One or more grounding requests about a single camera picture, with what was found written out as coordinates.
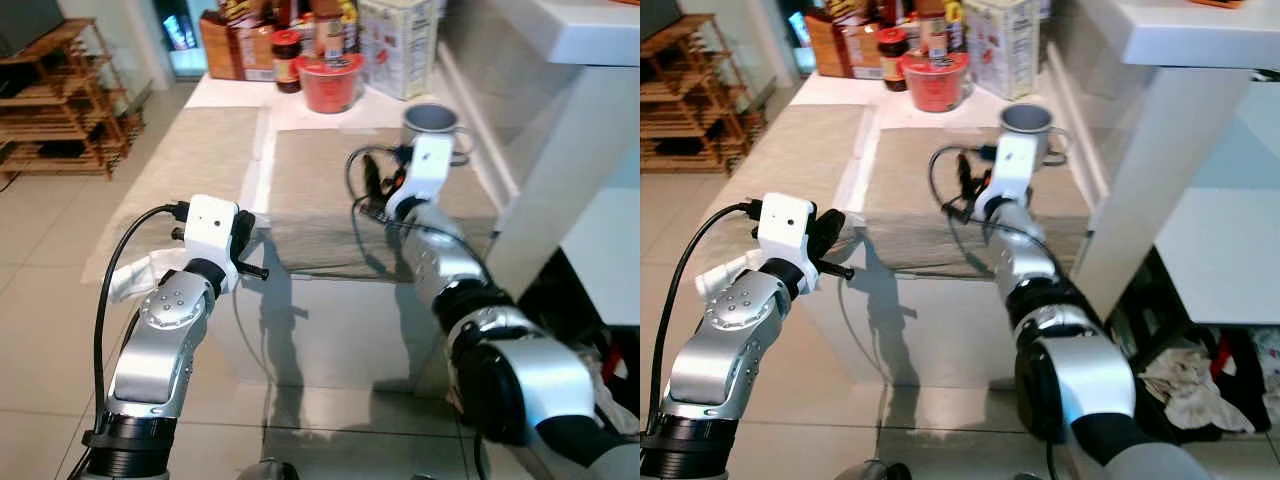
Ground brown food packet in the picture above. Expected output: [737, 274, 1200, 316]
[198, 10, 276, 83]
[805, 10, 881, 81]

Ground brown glass jar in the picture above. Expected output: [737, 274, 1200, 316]
[918, 12, 951, 56]
[313, 12, 348, 59]

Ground black laundry bag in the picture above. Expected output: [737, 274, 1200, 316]
[1105, 300, 1280, 446]
[560, 300, 641, 421]

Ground white crumpled cloth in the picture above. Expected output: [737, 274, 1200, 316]
[1140, 345, 1256, 433]
[585, 345, 641, 436]

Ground colourful snack bag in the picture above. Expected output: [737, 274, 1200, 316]
[215, 0, 276, 29]
[825, 0, 881, 26]

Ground white printed carton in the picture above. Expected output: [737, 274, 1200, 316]
[965, 0, 1041, 101]
[357, 0, 438, 101]

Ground white low counter cabinet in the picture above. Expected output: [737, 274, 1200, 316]
[80, 68, 521, 391]
[690, 68, 1111, 386]

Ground dark sauce jar red lid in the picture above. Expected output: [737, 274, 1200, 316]
[877, 28, 911, 93]
[270, 30, 304, 94]

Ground white raised bar counter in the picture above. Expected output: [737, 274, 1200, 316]
[440, 0, 641, 326]
[1045, 0, 1280, 321]

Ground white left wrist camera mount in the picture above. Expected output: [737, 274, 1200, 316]
[757, 193, 819, 296]
[183, 195, 244, 296]

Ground wooden slatted rack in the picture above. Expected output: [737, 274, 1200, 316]
[640, 12, 766, 176]
[0, 18, 146, 181]

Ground grey ceramic mug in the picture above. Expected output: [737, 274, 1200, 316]
[403, 103, 476, 166]
[1000, 103, 1071, 166]

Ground black monitor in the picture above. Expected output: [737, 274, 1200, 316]
[0, 0, 66, 56]
[640, 0, 686, 43]

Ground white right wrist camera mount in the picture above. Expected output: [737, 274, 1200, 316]
[985, 135, 1041, 216]
[400, 135, 456, 216]

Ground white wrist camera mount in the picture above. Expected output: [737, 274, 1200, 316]
[985, 135, 1041, 216]
[183, 195, 244, 296]
[400, 135, 456, 216]
[757, 193, 819, 296]

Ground beige woven place mat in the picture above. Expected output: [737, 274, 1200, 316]
[862, 127, 1091, 276]
[700, 103, 876, 281]
[85, 105, 269, 286]
[262, 128, 501, 276]

